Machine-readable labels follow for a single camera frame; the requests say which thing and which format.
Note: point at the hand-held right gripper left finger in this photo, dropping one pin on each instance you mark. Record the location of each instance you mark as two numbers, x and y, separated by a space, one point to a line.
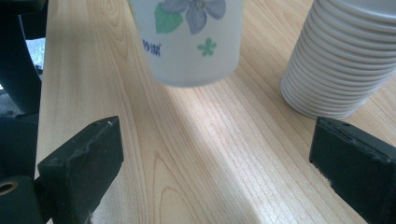
81 168

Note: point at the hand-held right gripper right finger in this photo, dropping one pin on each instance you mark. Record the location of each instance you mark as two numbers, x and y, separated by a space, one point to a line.
358 165

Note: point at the stack of white paper cups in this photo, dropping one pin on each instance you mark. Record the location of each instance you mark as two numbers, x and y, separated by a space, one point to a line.
339 71

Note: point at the single floral paper cup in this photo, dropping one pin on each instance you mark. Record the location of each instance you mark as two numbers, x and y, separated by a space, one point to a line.
190 59

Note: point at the dark curved object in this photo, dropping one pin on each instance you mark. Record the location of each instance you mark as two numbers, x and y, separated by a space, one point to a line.
18 62

